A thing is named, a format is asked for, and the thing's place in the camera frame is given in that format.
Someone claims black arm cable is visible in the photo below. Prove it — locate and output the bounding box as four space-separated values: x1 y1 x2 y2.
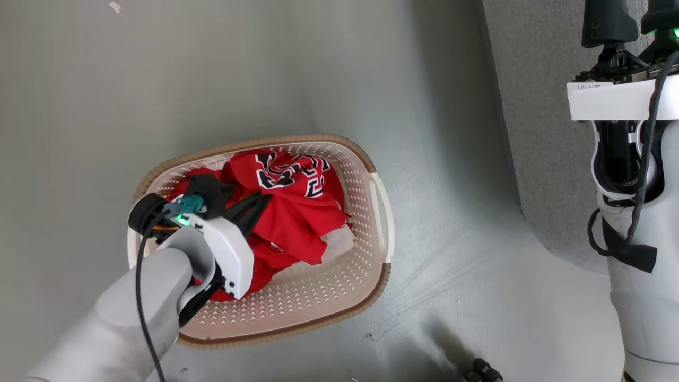
586 50 679 261
135 212 168 382

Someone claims white clothing piece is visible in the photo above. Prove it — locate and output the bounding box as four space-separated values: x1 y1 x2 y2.
268 225 357 287

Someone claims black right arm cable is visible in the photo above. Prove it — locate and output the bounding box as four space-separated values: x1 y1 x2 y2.
586 50 679 261

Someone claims black velcro strap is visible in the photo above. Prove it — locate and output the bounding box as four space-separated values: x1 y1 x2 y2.
602 218 658 274

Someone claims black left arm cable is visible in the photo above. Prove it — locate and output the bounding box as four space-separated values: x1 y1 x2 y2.
135 212 168 382

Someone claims beige perforated laundry basket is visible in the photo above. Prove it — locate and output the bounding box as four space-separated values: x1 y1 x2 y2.
126 134 396 349

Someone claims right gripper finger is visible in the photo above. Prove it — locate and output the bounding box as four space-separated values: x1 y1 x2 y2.
641 0 679 36
581 0 639 49

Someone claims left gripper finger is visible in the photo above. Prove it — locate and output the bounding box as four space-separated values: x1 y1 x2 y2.
225 192 274 238
183 174 235 219

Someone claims black ribbed round part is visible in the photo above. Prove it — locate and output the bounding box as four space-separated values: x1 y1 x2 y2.
464 358 503 382

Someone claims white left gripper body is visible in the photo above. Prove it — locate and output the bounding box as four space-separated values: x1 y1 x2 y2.
180 212 256 301

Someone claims teal cable connector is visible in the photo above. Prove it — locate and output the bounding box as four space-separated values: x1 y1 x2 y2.
169 194 207 217

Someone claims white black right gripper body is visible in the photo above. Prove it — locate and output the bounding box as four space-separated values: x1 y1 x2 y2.
567 32 679 123

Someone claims red basketball jersey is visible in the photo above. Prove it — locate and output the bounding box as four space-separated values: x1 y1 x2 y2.
167 150 352 303

